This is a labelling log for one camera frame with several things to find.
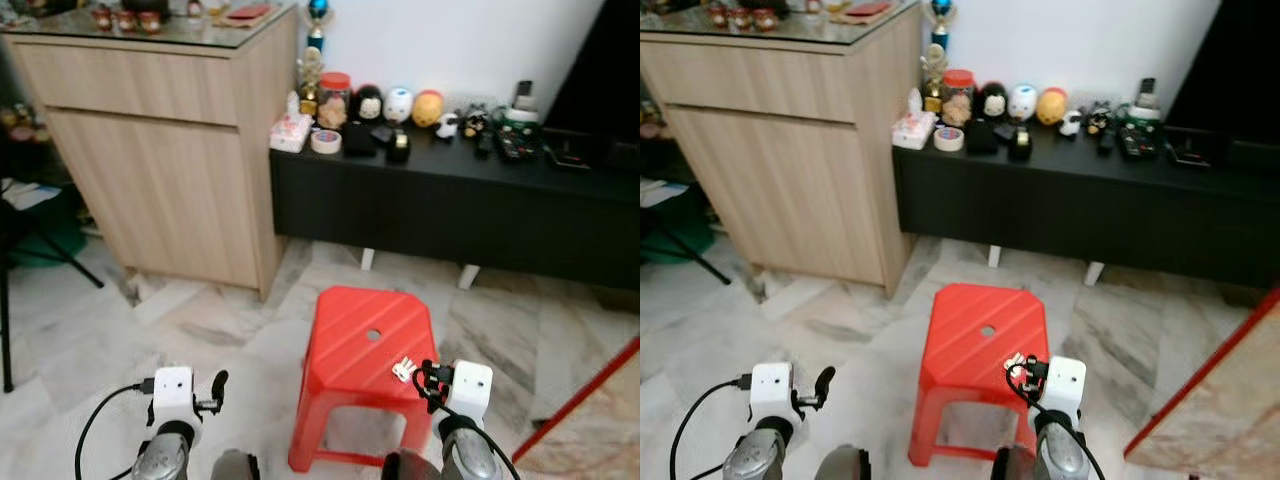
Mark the black box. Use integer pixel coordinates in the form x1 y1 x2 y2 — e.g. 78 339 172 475
340 124 379 159
964 121 1002 157

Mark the green mug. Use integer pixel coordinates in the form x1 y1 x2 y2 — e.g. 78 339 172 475
499 79 544 137
1124 76 1165 132

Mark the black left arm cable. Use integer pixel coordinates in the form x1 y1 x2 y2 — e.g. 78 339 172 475
669 374 754 480
74 378 157 480

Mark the gold figurine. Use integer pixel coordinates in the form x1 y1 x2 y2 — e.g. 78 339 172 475
297 47 327 117
921 44 950 114

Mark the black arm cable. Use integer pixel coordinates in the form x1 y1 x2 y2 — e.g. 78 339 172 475
413 370 522 480
669 374 754 480
74 378 157 480
1005 362 1107 480

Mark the black low console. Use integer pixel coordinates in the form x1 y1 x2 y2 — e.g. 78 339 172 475
892 122 1280 291
269 124 641 292

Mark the black remote control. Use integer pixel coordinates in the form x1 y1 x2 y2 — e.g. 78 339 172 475
496 129 542 164
1117 127 1162 162

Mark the black-haired doll figure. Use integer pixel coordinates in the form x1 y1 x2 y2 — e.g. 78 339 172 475
975 81 1010 124
349 84 387 127

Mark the light wooden cabinet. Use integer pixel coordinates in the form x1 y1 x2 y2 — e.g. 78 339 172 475
640 5 924 298
0 8 301 302

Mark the glass jar with red lid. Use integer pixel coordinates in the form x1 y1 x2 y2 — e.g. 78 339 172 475
316 71 354 132
941 68 978 129

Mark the black tripod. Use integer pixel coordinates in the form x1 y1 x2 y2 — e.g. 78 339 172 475
0 178 107 394
640 203 732 287

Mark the black television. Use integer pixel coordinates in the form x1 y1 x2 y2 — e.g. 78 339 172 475
544 0 641 143
1164 0 1280 143

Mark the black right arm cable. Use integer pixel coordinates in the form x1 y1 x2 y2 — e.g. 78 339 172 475
1005 362 1107 480
413 370 522 480

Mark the grey left robot leg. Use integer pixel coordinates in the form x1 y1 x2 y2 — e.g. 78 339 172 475
817 445 872 480
209 449 262 480

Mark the red plastic stool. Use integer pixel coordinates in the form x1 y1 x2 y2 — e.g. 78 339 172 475
908 283 1080 468
288 286 469 474

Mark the flat black device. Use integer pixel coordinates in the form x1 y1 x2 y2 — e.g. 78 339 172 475
544 139 592 172
1164 137 1212 170

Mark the white pink tissue pack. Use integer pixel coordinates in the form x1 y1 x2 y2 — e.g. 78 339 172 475
892 87 939 152
269 91 315 154

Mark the marble table with red edge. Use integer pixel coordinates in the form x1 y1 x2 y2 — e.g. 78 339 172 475
1124 287 1280 480

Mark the yellow egg figure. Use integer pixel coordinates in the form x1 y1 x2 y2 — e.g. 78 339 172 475
1035 86 1070 127
411 89 446 129

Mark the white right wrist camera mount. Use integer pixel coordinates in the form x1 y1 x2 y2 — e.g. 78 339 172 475
1039 355 1088 417
444 360 495 420

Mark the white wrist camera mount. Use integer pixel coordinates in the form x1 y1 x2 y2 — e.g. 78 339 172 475
1039 355 1088 417
444 360 495 420
149 366 197 427
747 361 797 422

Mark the green basin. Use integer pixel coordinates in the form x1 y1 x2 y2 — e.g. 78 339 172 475
9 222 90 270
640 224 702 267

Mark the white egg figure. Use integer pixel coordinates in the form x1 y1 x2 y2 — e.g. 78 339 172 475
1007 83 1039 123
383 86 415 125

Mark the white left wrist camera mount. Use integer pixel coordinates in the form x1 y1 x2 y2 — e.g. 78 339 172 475
747 361 797 422
149 366 197 427

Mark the blue trophy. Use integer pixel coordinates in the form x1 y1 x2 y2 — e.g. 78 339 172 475
929 0 957 47
304 0 334 52

